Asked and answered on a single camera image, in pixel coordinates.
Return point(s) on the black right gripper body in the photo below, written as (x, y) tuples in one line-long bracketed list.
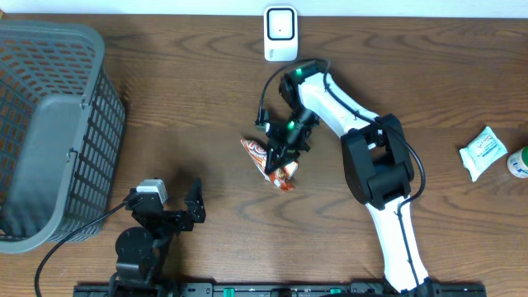
[(297, 129)]

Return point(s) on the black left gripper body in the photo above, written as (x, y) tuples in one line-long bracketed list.
[(175, 223)]

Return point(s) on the red chocolate bar wrapper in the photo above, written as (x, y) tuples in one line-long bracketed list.
[(280, 178)]

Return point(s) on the light green tissue pack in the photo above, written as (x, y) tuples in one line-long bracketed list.
[(482, 152)]

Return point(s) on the green lid jar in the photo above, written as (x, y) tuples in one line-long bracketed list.
[(517, 163)]

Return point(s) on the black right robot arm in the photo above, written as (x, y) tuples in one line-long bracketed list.
[(379, 164)]

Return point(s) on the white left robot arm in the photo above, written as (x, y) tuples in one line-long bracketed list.
[(141, 251)]

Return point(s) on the grey plastic basket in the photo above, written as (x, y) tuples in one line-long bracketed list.
[(62, 123)]

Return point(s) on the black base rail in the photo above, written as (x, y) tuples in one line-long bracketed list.
[(367, 289)]

